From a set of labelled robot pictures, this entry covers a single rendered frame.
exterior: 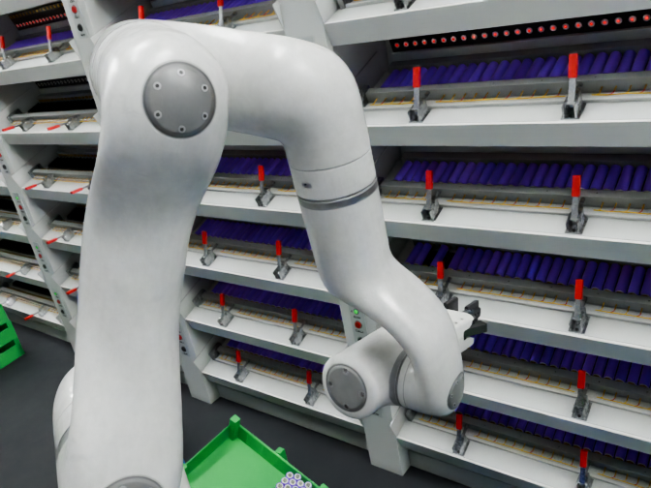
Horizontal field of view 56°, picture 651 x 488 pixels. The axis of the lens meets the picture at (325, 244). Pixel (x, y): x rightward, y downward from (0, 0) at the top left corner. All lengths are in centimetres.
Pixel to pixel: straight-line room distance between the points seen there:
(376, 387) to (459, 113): 55
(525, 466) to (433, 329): 79
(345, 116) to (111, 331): 30
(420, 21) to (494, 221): 37
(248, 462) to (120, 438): 103
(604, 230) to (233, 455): 104
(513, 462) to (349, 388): 76
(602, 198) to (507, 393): 45
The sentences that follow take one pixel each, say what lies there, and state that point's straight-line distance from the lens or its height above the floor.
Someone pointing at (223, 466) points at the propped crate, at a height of 11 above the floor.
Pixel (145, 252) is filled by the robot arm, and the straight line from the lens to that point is 59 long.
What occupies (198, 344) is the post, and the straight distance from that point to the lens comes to 195.
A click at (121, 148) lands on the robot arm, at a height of 106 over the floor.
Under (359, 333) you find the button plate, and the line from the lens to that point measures 142.
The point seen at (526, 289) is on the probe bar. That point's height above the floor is 55.
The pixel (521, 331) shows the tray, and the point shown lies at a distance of 122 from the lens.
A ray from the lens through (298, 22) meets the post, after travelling 122.
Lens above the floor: 115
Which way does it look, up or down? 23 degrees down
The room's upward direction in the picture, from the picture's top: 11 degrees counter-clockwise
